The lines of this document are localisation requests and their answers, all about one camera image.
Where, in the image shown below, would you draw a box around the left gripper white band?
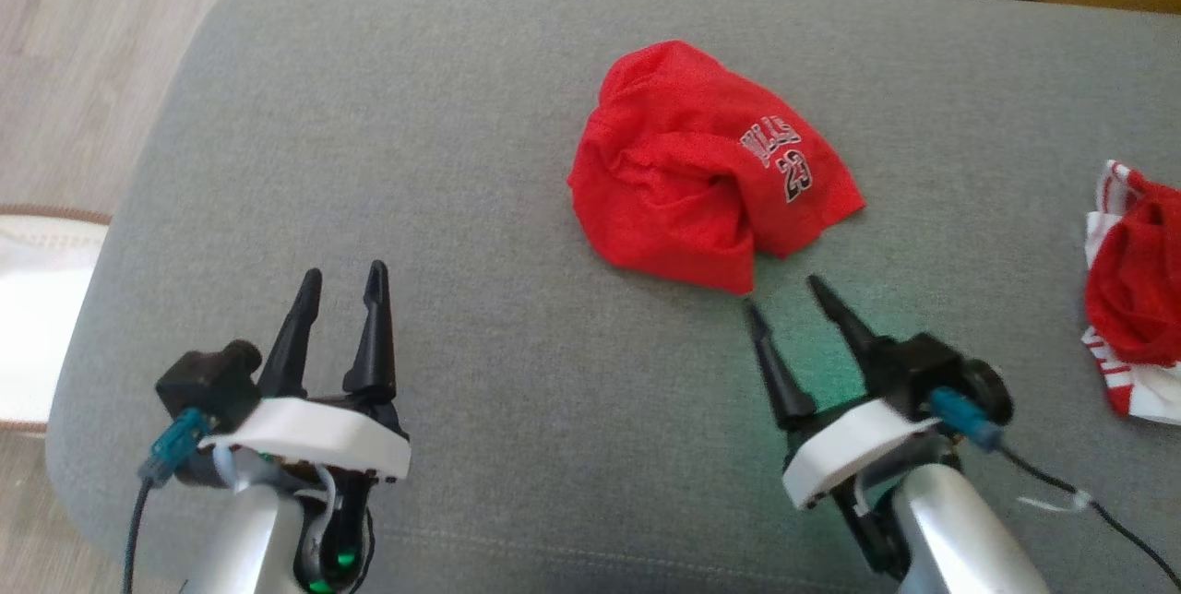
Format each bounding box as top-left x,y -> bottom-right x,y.
197,259 -> 413,485

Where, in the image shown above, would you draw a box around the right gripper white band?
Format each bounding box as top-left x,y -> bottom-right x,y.
742,274 -> 944,511

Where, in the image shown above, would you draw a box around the red Bulls 23 shorts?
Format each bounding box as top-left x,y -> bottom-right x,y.
566,39 -> 867,296

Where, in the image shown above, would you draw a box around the red and white Bulls jersey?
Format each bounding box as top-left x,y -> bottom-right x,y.
1080,159 -> 1181,428

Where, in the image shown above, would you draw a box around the grey sofa seat cushion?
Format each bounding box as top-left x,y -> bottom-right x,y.
43,0 -> 1181,594

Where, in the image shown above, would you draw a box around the right black cable teal plug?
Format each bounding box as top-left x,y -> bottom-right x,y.
926,387 -> 1181,591

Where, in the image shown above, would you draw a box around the black cable teal plug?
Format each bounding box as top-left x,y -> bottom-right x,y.
926,387 -> 1181,591
122,407 -> 214,594

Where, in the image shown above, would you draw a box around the left black cable teal plug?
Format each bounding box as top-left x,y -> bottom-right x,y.
122,407 -> 214,594

